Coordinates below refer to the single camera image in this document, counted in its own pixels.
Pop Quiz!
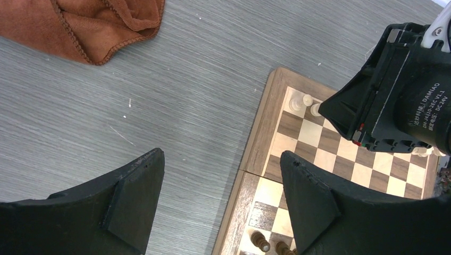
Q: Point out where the dark pawn far left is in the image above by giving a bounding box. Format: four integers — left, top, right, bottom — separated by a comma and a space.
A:
250, 231, 271, 252

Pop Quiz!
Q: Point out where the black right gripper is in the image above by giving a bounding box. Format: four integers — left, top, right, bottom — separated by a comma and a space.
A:
319, 23, 450, 155

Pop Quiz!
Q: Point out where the wooden chessboard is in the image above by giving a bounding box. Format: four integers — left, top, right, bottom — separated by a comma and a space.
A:
213, 67, 439, 254

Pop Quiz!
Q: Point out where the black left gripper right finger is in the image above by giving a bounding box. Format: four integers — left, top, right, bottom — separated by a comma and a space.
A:
280, 151, 450, 254

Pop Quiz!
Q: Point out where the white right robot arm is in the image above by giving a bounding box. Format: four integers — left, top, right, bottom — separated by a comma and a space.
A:
319, 5, 450, 155

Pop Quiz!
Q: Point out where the light wooden king piece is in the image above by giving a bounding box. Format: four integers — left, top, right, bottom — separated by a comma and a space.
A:
412, 147, 433, 157

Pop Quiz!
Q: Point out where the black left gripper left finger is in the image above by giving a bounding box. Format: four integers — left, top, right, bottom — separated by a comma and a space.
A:
1, 148, 165, 254

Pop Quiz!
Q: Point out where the light wooden rook corner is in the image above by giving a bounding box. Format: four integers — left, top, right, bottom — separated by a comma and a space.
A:
289, 94, 313, 111

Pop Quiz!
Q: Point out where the gold metal tin tray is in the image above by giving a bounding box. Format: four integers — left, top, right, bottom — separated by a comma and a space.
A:
433, 156, 450, 197

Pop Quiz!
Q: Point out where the dark pawn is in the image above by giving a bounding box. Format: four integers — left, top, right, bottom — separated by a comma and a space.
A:
250, 231, 271, 252
275, 241, 296, 255

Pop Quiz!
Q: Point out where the brown cloth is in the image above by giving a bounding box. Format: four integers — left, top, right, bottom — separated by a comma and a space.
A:
1, 0, 165, 65

